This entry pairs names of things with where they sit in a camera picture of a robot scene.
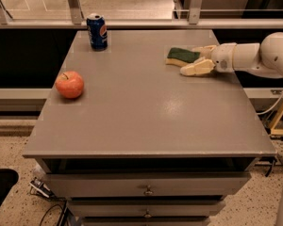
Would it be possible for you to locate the blue Pepsi can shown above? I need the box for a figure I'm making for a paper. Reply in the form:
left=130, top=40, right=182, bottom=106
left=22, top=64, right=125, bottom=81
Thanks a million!
left=87, top=13, right=108, bottom=51

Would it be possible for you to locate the yellow wooden frame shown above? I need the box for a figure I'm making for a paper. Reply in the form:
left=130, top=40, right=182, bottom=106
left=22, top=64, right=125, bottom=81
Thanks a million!
left=269, top=103, right=283, bottom=136

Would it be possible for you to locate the green and yellow sponge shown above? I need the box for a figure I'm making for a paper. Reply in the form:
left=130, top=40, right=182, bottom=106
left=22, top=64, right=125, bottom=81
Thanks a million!
left=165, top=47, right=200, bottom=67

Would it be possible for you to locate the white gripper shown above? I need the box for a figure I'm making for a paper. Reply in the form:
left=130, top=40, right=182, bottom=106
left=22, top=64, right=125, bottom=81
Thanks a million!
left=180, top=43, right=236, bottom=76

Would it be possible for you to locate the grey drawer cabinet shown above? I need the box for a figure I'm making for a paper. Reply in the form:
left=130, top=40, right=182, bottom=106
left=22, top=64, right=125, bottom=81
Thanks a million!
left=24, top=30, right=275, bottom=226

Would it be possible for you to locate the black floor cable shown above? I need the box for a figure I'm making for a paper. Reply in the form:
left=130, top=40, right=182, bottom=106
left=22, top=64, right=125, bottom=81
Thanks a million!
left=38, top=201, right=70, bottom=226

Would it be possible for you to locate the grey drawer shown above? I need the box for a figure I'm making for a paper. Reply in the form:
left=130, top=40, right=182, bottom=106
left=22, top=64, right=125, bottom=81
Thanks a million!
left=68, top=200, right=225, bottom=218
left=43, top=172, right=250, bottom=198

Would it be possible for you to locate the middle grey drawer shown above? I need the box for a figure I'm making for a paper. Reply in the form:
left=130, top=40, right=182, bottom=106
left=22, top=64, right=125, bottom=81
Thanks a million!
left=68, top=200, right=225, bottom=218

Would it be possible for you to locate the red apple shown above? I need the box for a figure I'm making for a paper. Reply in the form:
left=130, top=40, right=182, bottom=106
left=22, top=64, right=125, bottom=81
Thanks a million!
left=55, top=71, right=84, bottom=99

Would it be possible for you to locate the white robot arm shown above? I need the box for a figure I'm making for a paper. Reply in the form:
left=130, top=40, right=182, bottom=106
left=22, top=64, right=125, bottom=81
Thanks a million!
left=180, top=32, right=283, bottom=78

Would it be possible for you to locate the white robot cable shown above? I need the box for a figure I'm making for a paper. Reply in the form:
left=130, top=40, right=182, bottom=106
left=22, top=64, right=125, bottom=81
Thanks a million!
left=256, top=85, right=283, bottom=117

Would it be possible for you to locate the metal window railing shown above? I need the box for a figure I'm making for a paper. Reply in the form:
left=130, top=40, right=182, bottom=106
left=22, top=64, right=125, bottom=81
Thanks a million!
left=0, top=0, right=283, bottom=29

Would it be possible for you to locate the small device on floor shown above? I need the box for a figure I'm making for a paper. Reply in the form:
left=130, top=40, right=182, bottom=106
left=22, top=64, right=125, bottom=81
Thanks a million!
left=30, top=178, right=52, bottom=198

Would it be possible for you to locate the top grey drawer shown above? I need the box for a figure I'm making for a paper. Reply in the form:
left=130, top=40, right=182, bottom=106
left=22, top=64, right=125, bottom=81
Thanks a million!
left=43, top=172, right=250, bottom=198

